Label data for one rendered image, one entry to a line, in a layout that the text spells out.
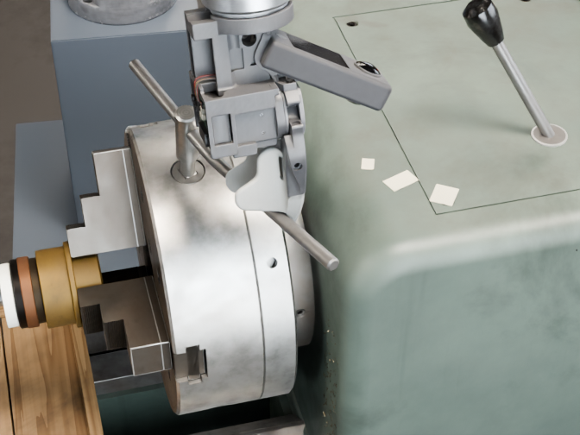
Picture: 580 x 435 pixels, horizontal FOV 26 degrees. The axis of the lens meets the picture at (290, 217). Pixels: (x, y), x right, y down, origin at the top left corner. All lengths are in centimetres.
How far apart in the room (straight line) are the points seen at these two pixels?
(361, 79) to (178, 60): 71
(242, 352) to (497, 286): 26
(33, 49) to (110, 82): 196
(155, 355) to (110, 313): 7
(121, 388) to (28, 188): 54
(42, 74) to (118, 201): 226
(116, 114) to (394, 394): 69
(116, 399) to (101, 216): 31
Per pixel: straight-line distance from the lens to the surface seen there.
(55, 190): 200
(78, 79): 173
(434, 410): 130
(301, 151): 103
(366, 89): 104
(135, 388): 157
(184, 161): 122
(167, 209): 122
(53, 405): 151
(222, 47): 101
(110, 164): 133
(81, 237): 134
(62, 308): 133
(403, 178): 120
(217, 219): 122
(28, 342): 158
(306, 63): 102
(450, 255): 115
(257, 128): 103
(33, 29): 378
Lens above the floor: 203
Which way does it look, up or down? 42 degrees down
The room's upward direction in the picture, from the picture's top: straight up
